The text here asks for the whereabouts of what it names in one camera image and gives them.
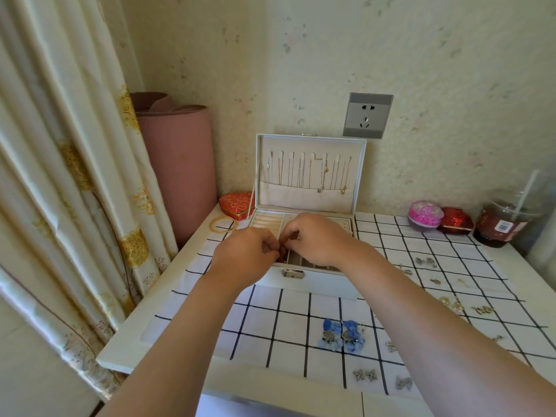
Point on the person's right hand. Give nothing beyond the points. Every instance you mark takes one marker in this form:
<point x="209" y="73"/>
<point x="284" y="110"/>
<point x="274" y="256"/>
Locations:
<point x="330" y="243"/>

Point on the person's left hand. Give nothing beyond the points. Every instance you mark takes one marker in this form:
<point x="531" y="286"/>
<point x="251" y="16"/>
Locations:
<point x="243" y="256"/>

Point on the white wooden jewelry box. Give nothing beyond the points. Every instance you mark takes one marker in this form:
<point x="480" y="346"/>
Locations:
<point x="304" y="199"/>

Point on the blue flower drop earring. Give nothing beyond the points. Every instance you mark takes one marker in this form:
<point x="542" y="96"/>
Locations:
<point x="352" y="336"/>
<point x="331" y="334"/>

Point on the pile of mixed earrings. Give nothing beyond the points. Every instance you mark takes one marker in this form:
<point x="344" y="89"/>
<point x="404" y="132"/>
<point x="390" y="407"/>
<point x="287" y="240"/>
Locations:
<point x="420" y="261"/>

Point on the person's right forearm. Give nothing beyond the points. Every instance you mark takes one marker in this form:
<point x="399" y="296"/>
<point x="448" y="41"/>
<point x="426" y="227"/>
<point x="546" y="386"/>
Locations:
<point x="443" y="356"/>

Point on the person's left forearm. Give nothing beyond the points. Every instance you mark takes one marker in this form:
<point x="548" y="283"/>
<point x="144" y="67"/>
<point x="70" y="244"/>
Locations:
<point x="173" y="360"/>

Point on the red heart-shaped box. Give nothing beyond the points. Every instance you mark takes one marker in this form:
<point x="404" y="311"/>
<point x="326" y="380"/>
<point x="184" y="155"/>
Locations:
<point x="236" y="205"/>

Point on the pink round trinket box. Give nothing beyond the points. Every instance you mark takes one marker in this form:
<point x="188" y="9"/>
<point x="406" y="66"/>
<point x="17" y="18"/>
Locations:
<point x="425" y="214"/>

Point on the red faceted gift box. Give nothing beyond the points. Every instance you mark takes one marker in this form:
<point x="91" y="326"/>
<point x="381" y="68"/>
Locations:
<point x="456" y="220"/>

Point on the thin gold bangle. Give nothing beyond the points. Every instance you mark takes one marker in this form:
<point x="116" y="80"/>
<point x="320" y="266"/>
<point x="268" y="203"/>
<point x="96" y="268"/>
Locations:
<point x="213" y="225"/>

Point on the white black-grid table cloth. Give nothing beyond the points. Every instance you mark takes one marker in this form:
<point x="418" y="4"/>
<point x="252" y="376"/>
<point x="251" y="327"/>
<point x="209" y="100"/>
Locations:
<point x="282" y="325"/>

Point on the pink rolled mat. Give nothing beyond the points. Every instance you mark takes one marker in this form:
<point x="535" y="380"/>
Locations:
<point x="178" y="169"/>

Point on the clear plastic drink cup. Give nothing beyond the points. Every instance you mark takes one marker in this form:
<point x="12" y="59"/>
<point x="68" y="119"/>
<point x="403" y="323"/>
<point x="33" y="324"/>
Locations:
<point x="499" y="225"/>

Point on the white drinking straw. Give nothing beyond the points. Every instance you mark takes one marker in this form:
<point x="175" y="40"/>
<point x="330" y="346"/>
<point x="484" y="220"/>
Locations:
<point x="526" y="191"/>

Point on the cream gold floral curtain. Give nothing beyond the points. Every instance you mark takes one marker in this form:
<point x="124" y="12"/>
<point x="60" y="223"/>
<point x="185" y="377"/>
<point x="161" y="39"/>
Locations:
<point x="56" y="169"/>

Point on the white padded headboard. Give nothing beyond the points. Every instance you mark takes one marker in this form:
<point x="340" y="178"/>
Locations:
<point x="543" y="247"/>

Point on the grey wall socket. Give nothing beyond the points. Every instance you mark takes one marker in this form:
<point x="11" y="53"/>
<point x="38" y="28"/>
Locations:
<point x="367" y="115"/>

